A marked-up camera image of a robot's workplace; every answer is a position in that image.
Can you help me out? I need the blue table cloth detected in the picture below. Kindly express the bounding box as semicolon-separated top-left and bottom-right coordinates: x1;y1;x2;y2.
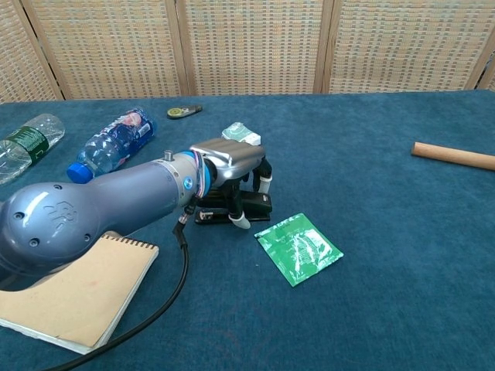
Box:
0;89;495;371

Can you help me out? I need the woven bamboo folding screen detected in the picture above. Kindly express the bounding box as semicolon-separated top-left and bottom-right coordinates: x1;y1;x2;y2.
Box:
0;0;495;103

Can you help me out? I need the black stapler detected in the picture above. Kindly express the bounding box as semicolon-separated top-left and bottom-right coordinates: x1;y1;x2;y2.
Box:
194;189;273;226

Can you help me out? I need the clear bottle with green label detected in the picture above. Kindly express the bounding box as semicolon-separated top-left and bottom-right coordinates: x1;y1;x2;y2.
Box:
0;113;66;186

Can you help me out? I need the white green tissue pack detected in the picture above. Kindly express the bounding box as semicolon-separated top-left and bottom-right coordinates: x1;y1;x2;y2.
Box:
220;122;262;147

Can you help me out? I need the blue labelled water bottle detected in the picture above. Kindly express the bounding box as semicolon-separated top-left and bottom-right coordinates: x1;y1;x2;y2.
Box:
66;107;159;183

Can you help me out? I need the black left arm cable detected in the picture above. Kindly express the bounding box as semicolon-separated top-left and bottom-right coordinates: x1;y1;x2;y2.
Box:
53;210;193;371

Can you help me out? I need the wooden rod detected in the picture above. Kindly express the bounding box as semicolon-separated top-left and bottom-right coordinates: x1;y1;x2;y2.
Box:
411;141;495;172

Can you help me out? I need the kraft spiral notebook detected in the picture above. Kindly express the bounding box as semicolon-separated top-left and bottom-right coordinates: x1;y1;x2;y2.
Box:
0;230;160;356

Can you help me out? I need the green foil packet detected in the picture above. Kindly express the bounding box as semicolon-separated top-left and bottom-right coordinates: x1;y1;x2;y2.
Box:
254;213;345;288

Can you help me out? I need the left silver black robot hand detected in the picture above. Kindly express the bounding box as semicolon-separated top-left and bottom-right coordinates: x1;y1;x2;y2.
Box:
189;138;274;231

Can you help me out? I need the black yellow correction tape dispenser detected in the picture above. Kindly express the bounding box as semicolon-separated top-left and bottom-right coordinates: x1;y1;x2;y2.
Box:
166;104;203;120

